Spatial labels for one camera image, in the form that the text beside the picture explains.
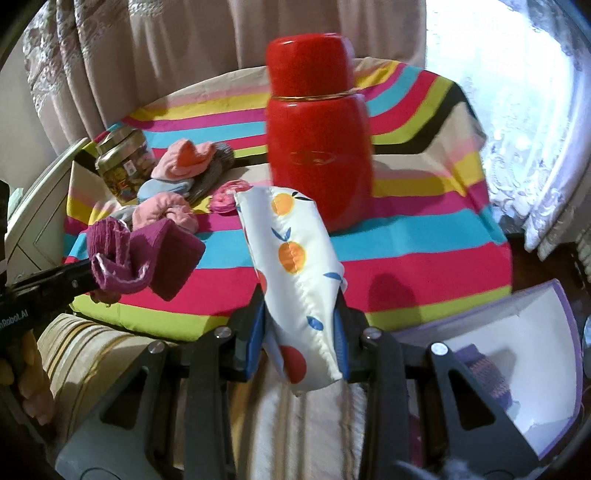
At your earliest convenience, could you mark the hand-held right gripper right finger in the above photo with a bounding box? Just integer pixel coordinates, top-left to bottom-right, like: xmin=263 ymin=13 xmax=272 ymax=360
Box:
xmin=333 ymin=288 xmax=540 ymax=480

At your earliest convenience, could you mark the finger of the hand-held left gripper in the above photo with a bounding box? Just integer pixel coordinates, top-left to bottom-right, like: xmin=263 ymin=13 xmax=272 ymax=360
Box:
xmin=58 ymin=259 xmax=97 ymax=283
xmin=62 ymin=281 xmax=100 ymax=302

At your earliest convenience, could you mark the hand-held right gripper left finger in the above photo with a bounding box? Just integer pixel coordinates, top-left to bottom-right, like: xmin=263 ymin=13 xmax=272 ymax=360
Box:
xmin=69 ymin=282 xmax=269 ymax=480

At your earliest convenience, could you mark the magenta knitted glove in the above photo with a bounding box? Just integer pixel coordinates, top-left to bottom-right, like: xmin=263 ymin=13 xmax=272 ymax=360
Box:
xmin=88 ymin=218 xmax=206 ymax=303

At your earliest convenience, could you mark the white fruit print pouch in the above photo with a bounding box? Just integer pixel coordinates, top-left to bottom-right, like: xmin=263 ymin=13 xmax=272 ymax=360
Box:
xmin=233 ymin=186 xmax=352 ymax=398

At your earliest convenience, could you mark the purple sock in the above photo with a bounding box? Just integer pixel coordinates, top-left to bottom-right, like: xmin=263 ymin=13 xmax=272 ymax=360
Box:
xmin=455 ymin=344 xmax=511 ymax=411

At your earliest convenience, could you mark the purple cardboard box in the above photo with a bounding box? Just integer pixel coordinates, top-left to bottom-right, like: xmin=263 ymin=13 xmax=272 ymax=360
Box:
xmin=392 ymin=279 xmax=585 ymax=467

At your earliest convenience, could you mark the person's left hand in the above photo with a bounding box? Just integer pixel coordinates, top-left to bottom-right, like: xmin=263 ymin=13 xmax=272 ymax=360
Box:
xmin=0 ymin=330 xmax=56 ymax=428

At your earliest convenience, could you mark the beige striped plush cushion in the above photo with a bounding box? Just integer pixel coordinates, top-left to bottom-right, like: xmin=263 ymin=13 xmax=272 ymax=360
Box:
xmin=37 ymin=313 xmax=370 ymax=480

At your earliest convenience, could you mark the white carved dresser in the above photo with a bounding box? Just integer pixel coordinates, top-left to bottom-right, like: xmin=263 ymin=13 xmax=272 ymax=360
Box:
xmin=0 ymin=137 xmax=93 ymax=278

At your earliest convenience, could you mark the pale blue sock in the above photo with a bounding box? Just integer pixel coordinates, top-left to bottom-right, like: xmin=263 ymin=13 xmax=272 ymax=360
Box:
xmin=108 ymin=207 xmax=139 ymax=228

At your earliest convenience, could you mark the glass jar with gold lid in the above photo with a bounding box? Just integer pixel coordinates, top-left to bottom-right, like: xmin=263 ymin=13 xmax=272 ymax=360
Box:
xmin=95 ymin=128 xmax=155 ymax=203

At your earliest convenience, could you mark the rolled pink sock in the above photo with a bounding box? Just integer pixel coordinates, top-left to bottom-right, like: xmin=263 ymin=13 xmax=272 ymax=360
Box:
xmin=133 ymin=193 xmax=199 ymax=232

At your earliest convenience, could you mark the light blue terry sock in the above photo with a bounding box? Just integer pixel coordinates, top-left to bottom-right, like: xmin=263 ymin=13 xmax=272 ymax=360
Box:
xmin=137 ymin=179 xmax=195 ymax=201

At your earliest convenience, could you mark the colourful striped cloth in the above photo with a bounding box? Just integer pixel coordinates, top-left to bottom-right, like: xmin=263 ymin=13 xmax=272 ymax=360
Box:
xmin=62 ymin=58 xmax=513 ymax=333

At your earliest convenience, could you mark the hot pink scrunchie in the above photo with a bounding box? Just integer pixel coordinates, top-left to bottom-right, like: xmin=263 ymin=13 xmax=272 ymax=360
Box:
xmin=210 ymin=181 xmax=254 ymax=214

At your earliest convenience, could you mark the grey knitted sock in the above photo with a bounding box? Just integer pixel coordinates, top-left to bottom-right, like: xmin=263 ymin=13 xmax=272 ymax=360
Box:
xmin=189 ymin=142 xmax=236 ymax=204

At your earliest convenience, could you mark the red thermos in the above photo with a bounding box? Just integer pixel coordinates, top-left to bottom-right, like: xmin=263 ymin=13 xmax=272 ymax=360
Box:
xmin=265 ymin=33 xmax=374 ymax=232

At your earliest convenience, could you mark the white lace curtain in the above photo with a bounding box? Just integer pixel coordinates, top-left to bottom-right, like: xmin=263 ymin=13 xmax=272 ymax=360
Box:
xmin=416 ymin=0 xmax=591 ymax=259

